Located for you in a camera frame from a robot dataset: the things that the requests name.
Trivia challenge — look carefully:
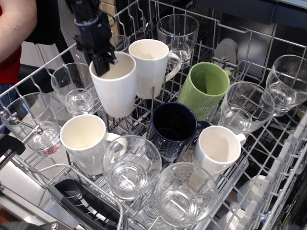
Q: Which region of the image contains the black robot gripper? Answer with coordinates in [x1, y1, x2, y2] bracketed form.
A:
[74, 11, 117, 77]

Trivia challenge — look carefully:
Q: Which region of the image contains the white handleless ceramic cup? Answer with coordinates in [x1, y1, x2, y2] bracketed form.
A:
[89, 51, 136, 118]

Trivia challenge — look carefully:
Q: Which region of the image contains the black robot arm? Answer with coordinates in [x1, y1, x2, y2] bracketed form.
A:
[66, 0, 117, 76]

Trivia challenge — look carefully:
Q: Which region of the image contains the person forearm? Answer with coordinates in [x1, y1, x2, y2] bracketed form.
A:
[0, 0, 37, 62]

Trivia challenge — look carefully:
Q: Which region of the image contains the clear glass back left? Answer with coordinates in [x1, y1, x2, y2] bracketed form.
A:
[110, 34, 130, 53]

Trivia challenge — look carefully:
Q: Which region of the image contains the clear glass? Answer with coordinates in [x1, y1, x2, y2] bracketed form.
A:
[1, 92, 61, 156]
[156, 14, 200, 69]
[266, 55, 307, 117]
[102, 135, 162, 201]
[218, 81, 275, 136]
[155, 162, 218, 227]
[110, 34, 130, 53]
[51, 62, 96, 117]

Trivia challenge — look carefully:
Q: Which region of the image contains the clear glass left middle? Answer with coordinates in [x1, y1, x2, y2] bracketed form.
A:
[51, 62, 96, 117]

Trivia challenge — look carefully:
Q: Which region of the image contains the tall white mug back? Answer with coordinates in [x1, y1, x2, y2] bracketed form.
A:
[129, 39, 182, 99]

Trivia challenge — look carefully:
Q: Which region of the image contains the white mug front left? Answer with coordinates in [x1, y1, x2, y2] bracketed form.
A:
[60, 114, 120, 176]

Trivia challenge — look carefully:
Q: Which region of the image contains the red shirt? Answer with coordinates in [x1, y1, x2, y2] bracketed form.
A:
[0, 46, 22, 84]

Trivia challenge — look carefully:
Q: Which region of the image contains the clear glass far left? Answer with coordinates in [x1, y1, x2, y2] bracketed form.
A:
[1, 92, 61, 156]

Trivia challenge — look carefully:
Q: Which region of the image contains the clear glass back centre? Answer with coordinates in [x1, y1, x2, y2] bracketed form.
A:
[156, 14, 200, 69]

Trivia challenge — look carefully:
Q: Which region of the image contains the dark blue ceramic mug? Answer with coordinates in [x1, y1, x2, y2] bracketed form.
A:
[146, 102, 210, 165]

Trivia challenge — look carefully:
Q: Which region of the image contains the clear glass front centre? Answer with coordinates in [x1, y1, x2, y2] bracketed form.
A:
[102, 135, 162, 201]

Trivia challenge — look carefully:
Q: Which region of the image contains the green ceramic mug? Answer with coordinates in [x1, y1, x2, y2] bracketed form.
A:
[177, 62, 232, 120]

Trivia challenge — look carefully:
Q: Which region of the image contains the metal clamp with screw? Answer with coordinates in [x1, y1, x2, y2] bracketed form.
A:
[0, 116, 43, 170]

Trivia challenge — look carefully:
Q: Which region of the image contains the grey plastic rack clip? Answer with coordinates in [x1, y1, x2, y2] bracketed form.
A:
[213, 38, 238, 66]

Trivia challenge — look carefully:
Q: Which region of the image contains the white mug front right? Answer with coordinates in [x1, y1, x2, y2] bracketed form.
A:
[192, 126, 246, 179]

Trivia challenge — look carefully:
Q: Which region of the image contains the clear glass right middle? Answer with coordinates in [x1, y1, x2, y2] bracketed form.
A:
[218, 81, 275, 136]

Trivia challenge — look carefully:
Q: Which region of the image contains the clear glass front bottom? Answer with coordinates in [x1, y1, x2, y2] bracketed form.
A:
[155, 162, 218, 227]

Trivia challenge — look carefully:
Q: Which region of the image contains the clear glass far right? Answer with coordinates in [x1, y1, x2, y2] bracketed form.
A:
[266, 55, 307, 117]

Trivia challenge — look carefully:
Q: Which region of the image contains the white dish lower rack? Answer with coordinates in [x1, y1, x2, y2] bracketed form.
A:
[237, 175, 266, 210]

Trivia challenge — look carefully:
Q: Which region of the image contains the grey wire dishwasher rack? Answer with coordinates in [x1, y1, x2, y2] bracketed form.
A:
[0, 0, 307, 230]

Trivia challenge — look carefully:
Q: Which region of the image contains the black dishwasher rack handle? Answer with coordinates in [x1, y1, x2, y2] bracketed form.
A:
[48, 179, 128, 230]

